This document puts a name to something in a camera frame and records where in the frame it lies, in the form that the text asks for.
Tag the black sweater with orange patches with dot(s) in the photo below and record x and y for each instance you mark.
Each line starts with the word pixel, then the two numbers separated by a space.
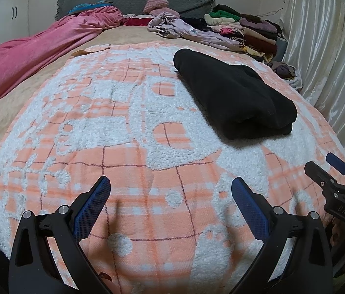
pixel 233 98

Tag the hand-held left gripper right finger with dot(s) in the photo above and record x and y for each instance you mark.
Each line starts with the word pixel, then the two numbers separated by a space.
pixel 250 208

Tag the orange and white plaid blanket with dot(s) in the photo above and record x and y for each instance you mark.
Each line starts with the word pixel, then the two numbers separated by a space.
pixel 99 128

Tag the lilac crumpled garment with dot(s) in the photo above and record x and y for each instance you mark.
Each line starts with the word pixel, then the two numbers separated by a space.
pixel 197 33

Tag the white satin curtain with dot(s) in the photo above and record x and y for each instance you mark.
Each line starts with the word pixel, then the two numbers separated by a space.
pixel 328 52

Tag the white plastic bag of clothes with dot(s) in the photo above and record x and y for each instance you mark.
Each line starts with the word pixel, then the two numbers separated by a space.
pixel 285 70

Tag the blue cloth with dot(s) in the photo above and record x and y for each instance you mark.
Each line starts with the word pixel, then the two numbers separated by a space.
pixel 83 7

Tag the pile of folded clothes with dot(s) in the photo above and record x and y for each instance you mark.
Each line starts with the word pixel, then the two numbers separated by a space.
pixel 252 30

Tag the pink velvet quilt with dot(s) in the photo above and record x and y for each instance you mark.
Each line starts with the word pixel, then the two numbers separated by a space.
pixel 22 52

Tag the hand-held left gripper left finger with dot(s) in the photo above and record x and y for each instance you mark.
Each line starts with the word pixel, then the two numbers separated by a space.
pixel 94 205

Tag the beige plush bed sheet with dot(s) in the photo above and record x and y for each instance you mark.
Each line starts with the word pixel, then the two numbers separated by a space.
pixel 16 104

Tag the red cloth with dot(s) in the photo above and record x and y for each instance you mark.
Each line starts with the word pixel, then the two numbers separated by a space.
pixel 135 21

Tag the pink fluffy garment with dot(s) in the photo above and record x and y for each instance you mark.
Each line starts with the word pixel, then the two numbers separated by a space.
pixel 155 3
pixel 167 10

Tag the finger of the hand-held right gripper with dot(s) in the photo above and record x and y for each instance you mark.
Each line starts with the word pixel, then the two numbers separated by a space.
pixel 336 160
pixel 316 173

